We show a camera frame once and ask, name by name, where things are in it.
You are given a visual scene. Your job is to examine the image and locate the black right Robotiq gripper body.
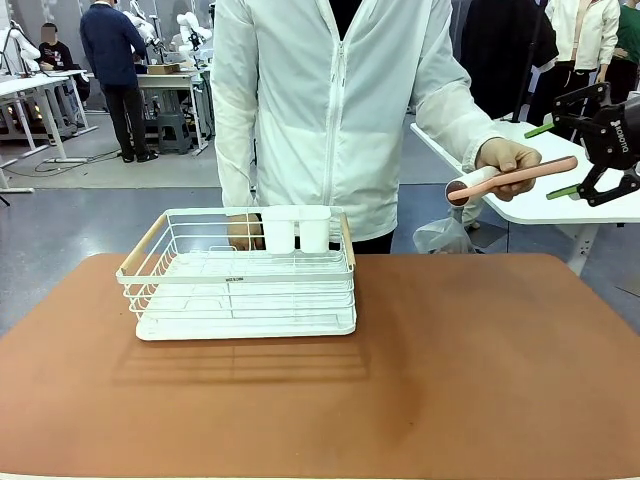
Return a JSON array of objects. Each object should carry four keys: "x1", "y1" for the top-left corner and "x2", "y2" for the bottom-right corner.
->
[{"x1": 582, "y1": 96, "x2": 640, "y2": 174}]

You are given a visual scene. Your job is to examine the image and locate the clear plastic bag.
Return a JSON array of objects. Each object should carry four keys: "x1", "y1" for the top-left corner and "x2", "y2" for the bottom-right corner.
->
[{"x1": 412, "y1": 207, "x2": 477, "y2": 255}]

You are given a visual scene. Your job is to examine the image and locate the person's right forearm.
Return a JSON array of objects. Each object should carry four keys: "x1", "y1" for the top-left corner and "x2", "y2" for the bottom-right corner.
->
[{"x1": 212, "y1": 94, "x2": 260, "y2": 219}]

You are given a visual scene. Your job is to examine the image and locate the seated person in black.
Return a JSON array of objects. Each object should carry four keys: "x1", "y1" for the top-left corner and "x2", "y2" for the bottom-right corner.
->
[{"x1": 37, "y1": 22, "x2": 92, "y2": 104}]

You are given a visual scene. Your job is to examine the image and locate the black tripod pole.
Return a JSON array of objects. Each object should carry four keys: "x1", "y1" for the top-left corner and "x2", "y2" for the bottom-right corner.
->
[{"x1": 508, "y1": 0, "x2": 547, "y2": 124}]

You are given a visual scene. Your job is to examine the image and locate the white cutlery holder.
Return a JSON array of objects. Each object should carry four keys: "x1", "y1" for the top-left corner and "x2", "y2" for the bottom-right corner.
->
[{"x1": 260, "y1": 204, "x2": 332, "y2": 254}]

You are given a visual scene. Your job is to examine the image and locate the person in navy jacket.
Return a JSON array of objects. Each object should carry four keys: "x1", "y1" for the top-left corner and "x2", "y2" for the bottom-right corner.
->
[{"x1": 79, "y1": 0, "x2": 159, "y2": 164}]

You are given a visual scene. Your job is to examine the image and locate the person in dark coat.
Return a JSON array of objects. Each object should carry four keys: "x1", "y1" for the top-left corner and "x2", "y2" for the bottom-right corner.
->
[{"x1": 459, "y1": 0, "x2": 559, "y2": 122}]

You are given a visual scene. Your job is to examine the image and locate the white side table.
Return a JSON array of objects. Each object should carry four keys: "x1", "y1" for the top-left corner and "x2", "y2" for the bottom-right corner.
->
[{"x1": 409, "y1": 118, "x2": 640, "y2": 277}]

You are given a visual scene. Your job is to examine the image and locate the white drain tray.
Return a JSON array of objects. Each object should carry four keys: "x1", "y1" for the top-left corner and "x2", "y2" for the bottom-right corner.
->
[{"x1": 134, "y1": 305, "x2": 358, "y2": 342}]

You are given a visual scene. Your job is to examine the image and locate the person's white jacket torso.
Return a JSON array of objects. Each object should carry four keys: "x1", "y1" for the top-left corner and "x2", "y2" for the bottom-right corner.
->
[{"x1": 209, "y1": 0, "x2": 501, "y2": 255}]

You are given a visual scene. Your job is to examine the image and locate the pink and white lint roller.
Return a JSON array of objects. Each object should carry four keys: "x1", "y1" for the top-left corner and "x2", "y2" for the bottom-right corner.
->
[{"x1": 445, "y1": 155, "x2": 579, "y2": 206}]

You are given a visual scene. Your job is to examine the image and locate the white desk with long legs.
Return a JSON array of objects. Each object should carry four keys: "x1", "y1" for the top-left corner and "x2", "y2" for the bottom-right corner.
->
[{"x1": 0, "y1": 69, "x2": 99, "y2": 194}]

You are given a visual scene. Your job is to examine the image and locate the white desk with cardboard box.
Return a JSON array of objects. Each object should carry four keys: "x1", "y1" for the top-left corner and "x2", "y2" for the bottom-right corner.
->
[{"x1": 136, "y1": 68, "x2": 213, "y2": 152}]

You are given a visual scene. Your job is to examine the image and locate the person in cream jacket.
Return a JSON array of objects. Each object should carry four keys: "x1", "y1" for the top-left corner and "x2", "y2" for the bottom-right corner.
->
[{"x1": 527, "y1": 0, "x2": 622, "y2": 128}]

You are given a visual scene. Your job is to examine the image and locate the grey step stool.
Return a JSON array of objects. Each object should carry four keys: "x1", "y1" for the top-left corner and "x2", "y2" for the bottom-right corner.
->
[{"x1": 156, "y1": 113, "x2": 194, "y2": 156}]

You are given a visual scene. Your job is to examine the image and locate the person's left hand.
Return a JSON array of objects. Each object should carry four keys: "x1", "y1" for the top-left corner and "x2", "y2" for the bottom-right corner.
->
[{"x1": 474, "y1": 137, "x2": 543, "y2": 203}]

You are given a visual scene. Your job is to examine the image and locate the person's left forearm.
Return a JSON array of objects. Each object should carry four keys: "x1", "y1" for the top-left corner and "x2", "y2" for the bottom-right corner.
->
[{"x1": 413, "y1": 74, "x2": 504, "y2": 174}]

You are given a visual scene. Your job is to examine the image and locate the person's right hand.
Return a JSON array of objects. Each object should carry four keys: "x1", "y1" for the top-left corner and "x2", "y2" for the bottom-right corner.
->
[{"x1": 227, "y1": 213, "x2": 265, "y2": 252}]

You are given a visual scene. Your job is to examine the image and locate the white wire dish rack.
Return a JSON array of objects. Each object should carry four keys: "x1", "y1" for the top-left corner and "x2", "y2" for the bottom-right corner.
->
[{"x1": 115, "y1": 205, "x2": 358, "y2": 334}]

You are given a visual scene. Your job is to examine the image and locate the person in green top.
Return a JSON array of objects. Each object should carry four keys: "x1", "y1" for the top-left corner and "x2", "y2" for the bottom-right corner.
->
[{"x1": 595, "y1": 0, "x2": 640, "y2": 106}]

